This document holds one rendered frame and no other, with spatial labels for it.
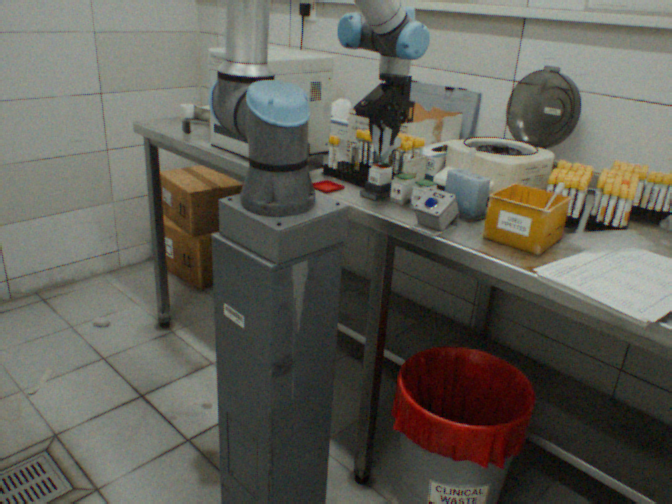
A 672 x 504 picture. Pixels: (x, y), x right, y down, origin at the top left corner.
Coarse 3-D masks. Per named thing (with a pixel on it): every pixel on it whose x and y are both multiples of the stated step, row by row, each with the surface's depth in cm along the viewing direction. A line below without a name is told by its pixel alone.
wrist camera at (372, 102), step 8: (376, 88) 139; (384, 88) 137; (392, 88) 137; (368, 96) 137; (376, 96) 136; (384, 96) 136; (392, 96) 138; (360, 104) 135; (368, 104) 134; (376, 104) 135; (360, 112) 135; (368, 112) 134
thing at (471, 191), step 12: (456, 180) 137; (468, 180) 134; (480, 180) 132; (456, 192) 138; (468, 192) 135; (480, 192) 133; (468, 204) 136; (480, 204) 135; (468, 216) 136; (480, 216) 137
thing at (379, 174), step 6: (372, 168) 147; (378, 168) 146; (384, 168) 145; (390, 168) 147; (372, 174) 146; (378, 174) 145; (384, 174) 146; (390, 174) 147; (372, 180) 147; (378, 180) 146; (384, 180) 146; (390, 180) 148
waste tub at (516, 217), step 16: (496, 192) 125; (512, 192) 132; (528, 192) 130; (544, 192) 128; (496, 208) 122; (512, 208) 120; (528, 208) 118; (544, 208) 129; (560, 208) 121; (496, 224) 124; (512, 224) 121; (528, 224) 119; (544, 224) 117; (560, 224) 124; (496, 240) 125; (512, 240) 122; (528, 240) 120; (544, 240) 119
